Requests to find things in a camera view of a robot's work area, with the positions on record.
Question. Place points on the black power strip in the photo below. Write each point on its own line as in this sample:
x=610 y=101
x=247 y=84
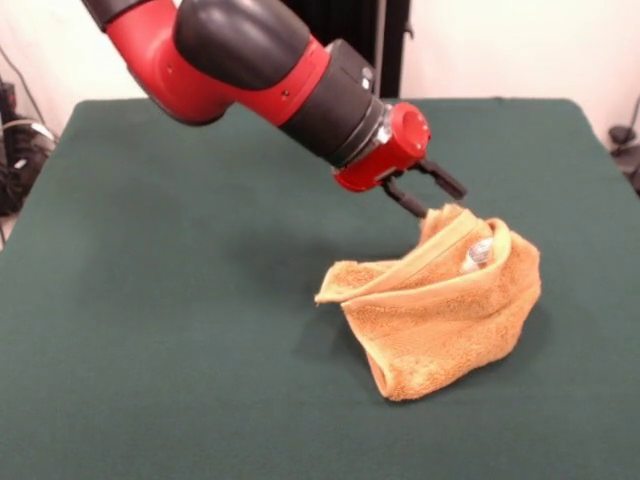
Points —
x=8 y=95

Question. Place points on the dark green table cloth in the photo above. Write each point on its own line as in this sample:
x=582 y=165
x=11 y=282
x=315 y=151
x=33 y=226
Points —
x=150 y=300

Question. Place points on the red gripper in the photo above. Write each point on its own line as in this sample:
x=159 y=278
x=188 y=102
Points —
x=395 y=150

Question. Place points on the orange terry towel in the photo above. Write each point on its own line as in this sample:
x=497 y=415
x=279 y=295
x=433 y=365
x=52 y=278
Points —
x=440 y=325

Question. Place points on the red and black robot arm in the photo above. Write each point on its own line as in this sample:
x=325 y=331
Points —
x=225 y=50

